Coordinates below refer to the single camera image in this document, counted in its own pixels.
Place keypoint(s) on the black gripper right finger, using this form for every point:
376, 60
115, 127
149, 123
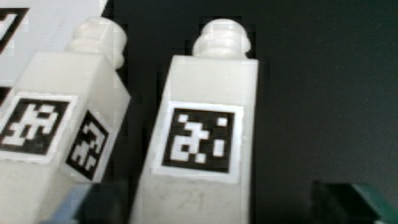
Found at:
349, 203

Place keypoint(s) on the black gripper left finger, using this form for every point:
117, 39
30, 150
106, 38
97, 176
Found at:
95, 204

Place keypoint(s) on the white table leg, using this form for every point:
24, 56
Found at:
62, 118
195, 185

